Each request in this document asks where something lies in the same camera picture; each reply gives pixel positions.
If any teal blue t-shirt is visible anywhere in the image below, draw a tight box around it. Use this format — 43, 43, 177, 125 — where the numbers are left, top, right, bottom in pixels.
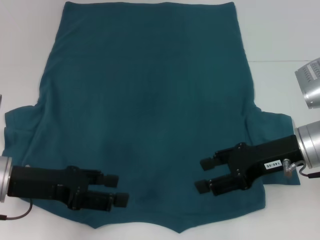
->
0, 1, 302, 235

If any dark right gripper cable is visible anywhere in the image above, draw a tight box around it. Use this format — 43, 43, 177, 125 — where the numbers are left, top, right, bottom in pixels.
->
298, 162, 320, 180

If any dark left gripper cable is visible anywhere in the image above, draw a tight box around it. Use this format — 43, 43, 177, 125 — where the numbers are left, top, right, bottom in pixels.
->
0, 199, 34, 221

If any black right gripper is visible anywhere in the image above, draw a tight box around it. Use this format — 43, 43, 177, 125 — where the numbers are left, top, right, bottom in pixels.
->
194, 134, 304, 197

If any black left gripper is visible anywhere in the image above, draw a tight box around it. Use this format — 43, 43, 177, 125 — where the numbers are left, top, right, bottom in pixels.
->
7, 164, 120, 211

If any silver right cable plug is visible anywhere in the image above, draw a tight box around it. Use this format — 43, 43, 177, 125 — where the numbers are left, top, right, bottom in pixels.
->
283, 157, 305, 177

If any dark gripper cable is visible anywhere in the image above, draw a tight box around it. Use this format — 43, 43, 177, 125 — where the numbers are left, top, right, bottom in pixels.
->
298, 162, 320, 180
0, 199, 34, 221

